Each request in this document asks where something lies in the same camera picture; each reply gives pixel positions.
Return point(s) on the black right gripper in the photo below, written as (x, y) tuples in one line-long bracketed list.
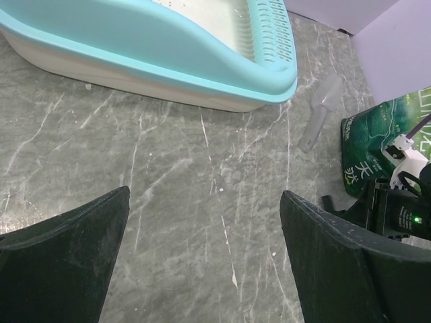
[(394, 214)]

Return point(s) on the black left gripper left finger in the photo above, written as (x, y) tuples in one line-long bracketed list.
[(59, 270)]

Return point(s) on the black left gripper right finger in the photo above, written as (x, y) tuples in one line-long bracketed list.
[(345, 273)]

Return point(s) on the green litter bag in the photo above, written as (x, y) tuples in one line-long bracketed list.
[(365, 135)]

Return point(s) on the clear plastic scoop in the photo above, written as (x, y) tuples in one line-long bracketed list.
[(325, 100)]

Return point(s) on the teal and white litter box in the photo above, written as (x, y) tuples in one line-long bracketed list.
[(226, 55)]

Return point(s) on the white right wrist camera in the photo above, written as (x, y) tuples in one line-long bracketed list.
[(404, 157)]

